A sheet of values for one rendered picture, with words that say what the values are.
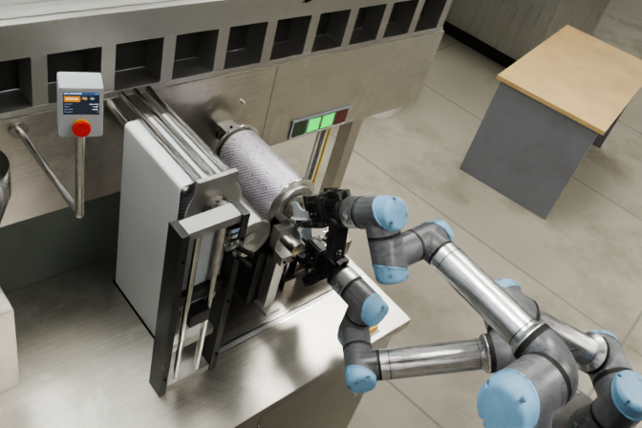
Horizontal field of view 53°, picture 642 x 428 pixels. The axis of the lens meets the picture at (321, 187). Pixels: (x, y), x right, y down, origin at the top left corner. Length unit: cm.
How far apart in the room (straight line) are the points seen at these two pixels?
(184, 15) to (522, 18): 445
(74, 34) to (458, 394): 227
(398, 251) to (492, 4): 459
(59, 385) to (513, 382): 102
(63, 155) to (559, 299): 284
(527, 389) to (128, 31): 109
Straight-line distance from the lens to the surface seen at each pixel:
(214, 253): 139
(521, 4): 576
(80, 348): 175
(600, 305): 393
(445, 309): 338
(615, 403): 198
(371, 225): 140
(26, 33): 143
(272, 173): 165
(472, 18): 598
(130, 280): 178
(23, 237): 175
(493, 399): 130
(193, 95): 171
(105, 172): 172
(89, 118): 116
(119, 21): 150
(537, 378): 130
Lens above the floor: 232
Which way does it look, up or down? 38 degrees down
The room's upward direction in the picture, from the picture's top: 17 degrees clockwise
